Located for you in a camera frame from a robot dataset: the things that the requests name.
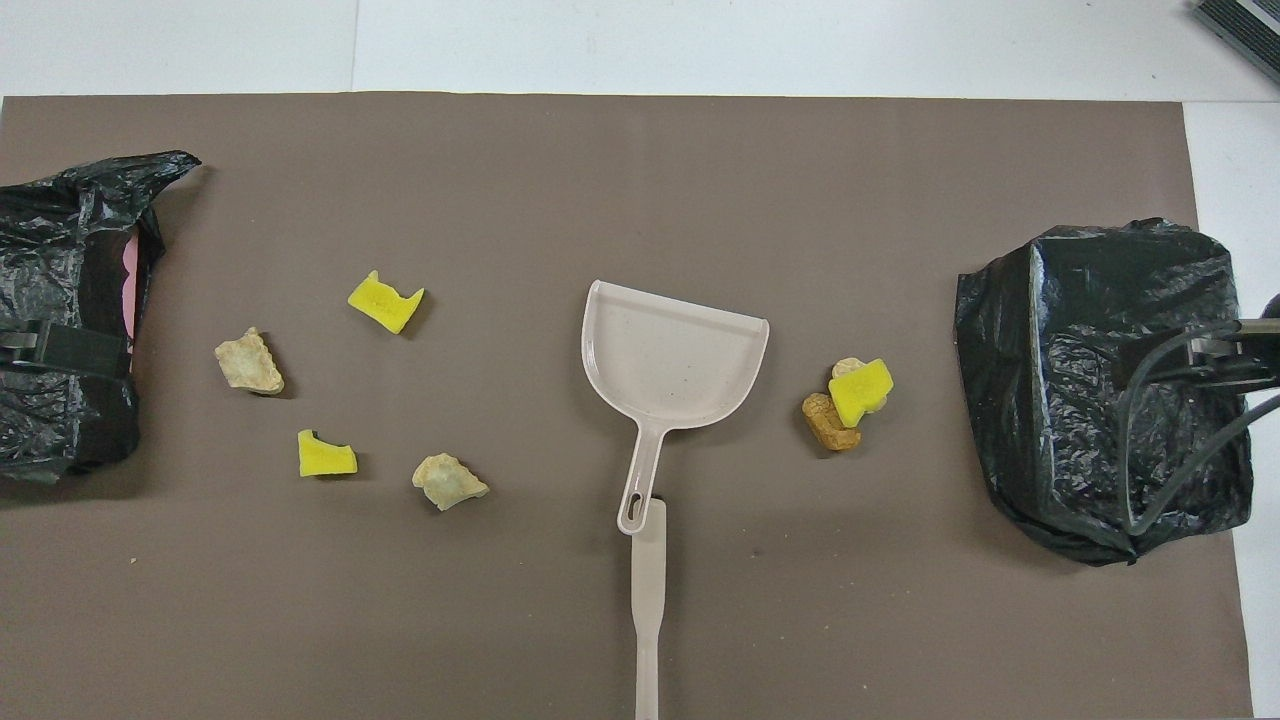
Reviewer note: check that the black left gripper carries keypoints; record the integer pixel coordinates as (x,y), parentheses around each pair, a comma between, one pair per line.
(20,348)

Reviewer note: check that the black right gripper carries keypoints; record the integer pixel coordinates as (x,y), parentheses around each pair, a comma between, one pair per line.
(1215,350)

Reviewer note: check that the yellow sponge piece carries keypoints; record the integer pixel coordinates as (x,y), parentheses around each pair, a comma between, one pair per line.
(383,303)
(325,460)
(858,392)

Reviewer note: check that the small beige sponge piece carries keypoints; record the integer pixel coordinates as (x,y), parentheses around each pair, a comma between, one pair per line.
(846,366)

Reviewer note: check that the brown sponge piece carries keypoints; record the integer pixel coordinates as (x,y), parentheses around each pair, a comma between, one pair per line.
(822,415)

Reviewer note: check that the beige plastic dustpan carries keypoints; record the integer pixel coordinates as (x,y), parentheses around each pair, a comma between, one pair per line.
(670,360)

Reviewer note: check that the beige hand brush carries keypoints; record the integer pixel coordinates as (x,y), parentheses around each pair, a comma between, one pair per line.
(650,600)

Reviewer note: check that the pink plastic bin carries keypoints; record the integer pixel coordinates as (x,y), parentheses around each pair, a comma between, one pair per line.
(130,290)

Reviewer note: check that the taut black trash bag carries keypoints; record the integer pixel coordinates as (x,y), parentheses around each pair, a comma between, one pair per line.
(1080,300)

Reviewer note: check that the loose black trash bag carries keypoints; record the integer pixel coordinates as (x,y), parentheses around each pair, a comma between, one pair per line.
(60,230)

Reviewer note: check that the grey ribbed device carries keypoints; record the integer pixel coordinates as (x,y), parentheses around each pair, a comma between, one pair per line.
(1245,25)

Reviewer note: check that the brown table mat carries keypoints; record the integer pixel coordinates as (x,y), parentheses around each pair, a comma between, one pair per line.
(600,180)

